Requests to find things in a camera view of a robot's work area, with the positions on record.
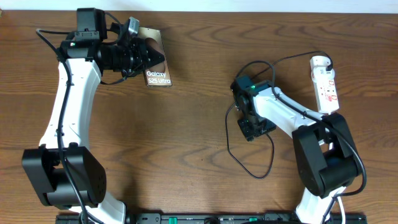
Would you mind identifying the black charger cable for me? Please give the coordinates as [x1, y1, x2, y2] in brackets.
[224, 50, 334, 180]

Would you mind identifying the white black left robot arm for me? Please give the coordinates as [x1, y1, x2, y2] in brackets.
[22, 8, 165, 223]

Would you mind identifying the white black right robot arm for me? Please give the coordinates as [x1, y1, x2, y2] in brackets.
[231, 76, 367, 223]

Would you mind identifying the white power strip socket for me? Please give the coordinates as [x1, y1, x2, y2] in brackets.
[310, 55, 340, 114]

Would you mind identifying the white power strip cord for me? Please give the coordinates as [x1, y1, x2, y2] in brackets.
[328, 112, 346, 224]

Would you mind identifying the black mounting rail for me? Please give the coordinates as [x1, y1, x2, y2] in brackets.
[55, 212, 368, 224]

